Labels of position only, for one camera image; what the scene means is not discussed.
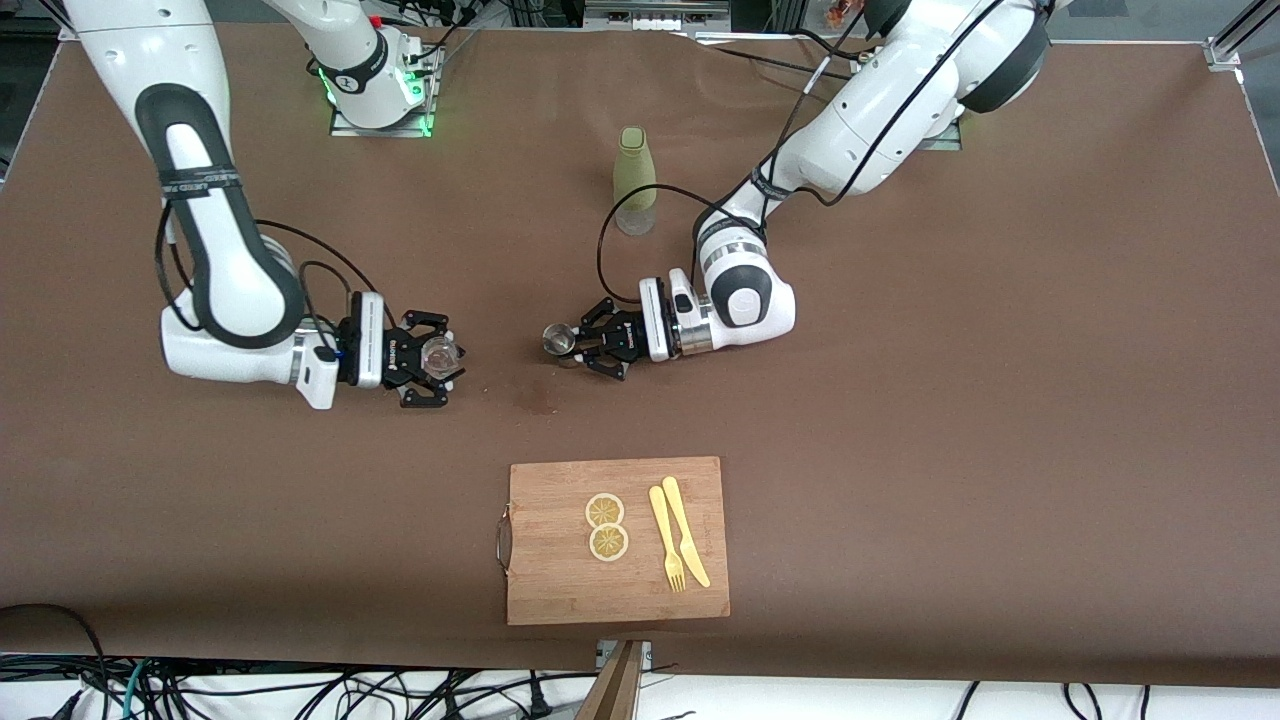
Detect clear glass measuring cup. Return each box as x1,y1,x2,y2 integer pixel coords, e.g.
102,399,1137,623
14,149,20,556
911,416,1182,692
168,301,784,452
420,336,467,380

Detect green sleeved glass bottle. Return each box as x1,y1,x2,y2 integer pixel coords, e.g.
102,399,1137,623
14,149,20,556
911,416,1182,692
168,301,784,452
613,126,658,237

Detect yellow plastic fork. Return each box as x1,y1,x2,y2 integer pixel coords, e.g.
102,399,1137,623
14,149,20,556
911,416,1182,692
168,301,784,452
649,485,688,593

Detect yellow plastic knife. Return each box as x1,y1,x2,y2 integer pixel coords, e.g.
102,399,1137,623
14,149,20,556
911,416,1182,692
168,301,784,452
661,476,712,589

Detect bamboo cutting board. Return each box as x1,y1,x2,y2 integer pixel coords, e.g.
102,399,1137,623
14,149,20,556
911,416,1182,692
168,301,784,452
497,456,731,627

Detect brown table cover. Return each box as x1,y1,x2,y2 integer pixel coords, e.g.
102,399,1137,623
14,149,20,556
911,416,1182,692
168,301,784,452
0,20,1280,689

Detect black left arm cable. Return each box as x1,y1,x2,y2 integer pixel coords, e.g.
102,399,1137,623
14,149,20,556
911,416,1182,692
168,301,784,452
597,0,1011,302

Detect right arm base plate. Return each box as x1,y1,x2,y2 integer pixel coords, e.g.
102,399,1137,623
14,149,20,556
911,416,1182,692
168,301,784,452
328,40,443,139

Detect black base power cable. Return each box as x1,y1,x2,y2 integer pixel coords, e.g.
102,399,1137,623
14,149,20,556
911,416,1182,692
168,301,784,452
690,28,851,83

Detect grey metal rail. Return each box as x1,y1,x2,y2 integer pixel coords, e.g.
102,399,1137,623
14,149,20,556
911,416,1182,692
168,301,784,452
584,0,732,32

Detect wooden post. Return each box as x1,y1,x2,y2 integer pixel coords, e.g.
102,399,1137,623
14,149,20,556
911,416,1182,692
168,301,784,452
575,640,646,720

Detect thick black looped cable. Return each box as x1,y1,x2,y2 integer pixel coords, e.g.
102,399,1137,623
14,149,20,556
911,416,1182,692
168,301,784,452
0,603,109,720

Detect aluminium frame corner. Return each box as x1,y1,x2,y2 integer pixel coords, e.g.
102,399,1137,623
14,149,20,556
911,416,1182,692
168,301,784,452
1204,0,1280,72

